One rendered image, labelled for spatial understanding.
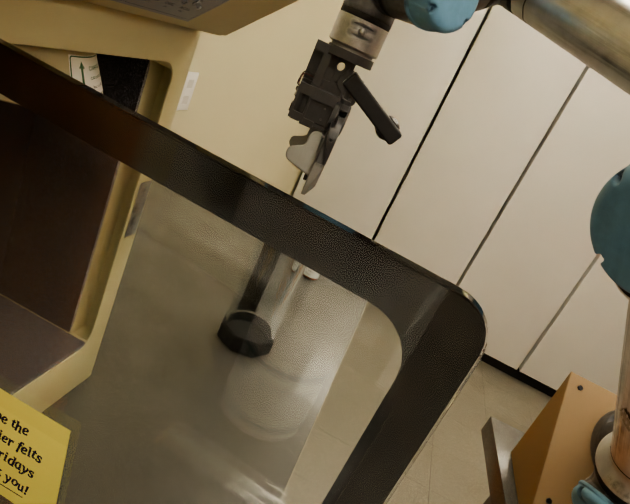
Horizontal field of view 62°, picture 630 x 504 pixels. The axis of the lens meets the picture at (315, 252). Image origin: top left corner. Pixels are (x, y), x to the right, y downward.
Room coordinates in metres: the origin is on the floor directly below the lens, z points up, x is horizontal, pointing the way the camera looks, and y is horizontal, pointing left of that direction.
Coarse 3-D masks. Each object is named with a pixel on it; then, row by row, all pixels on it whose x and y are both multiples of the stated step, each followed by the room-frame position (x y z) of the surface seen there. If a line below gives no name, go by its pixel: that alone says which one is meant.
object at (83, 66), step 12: (24, 48) 0.39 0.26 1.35; (36, 48) 0.39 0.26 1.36; (48, 48) 0.40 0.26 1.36; (48, 60) 0.40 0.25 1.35; (60, 60) 0.41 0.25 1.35; (72, 60) 0.42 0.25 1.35; (84, 60) 0.44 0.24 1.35; (96, 60) 0.47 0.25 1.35; (72, 72) 0.42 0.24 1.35; (84, 72) 0.43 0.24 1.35; (96, 72) 0.46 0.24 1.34; (96, 84) 0.45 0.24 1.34
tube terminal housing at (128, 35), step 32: (0, 0) 0.31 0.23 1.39; (32, 0) 0.33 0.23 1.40; (64, 0) 0.36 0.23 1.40; (0, 32) 0.31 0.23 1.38; (32, 32) 0.34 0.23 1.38; (64, 32) 0.37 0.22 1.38; (96, 32) 0.40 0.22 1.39; (128, 32) 0.44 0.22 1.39; (160, 32) 0.49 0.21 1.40; (192, 32) 0.55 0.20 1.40; (160, 64) 0.56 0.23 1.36; (160, 96) 0.56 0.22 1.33
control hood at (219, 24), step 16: (96, 0) 0.35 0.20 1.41; (240, 0) 0.48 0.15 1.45; (256, 0) 0.50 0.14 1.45; (272, 0) 0.52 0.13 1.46; (288, 0) 0.54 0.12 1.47; (144, 16) 0.42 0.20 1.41; (160, 16) 0.43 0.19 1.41; (208, 16) 0.48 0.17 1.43; (224, 16) 0.50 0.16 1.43; (240, 16) 0.52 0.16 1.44; (256, 16) 0.54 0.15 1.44; (208, 32) 0.53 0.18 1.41; (224, 32) 0.55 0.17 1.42
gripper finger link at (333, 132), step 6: (336, 120) 0.77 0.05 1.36; (342, 120) 0.76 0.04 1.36; (330, 126) 0.75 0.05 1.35; (336, 126) 0.76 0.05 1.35; (330, 132) 0.75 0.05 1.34; (336, 132) 0.75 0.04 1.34; (330, 138) 0.75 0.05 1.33; (336, 138) 0.75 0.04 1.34; (324, 144) 0.75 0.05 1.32; (330, 144) 0.75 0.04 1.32; (324, 150) 0.75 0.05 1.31; (330, 150) 0.75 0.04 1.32; (318, 156) 0.75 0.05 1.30; (324, 156) 0.75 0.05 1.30; (318, 162) 0.75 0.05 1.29; (324, 162) 0.75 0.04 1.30
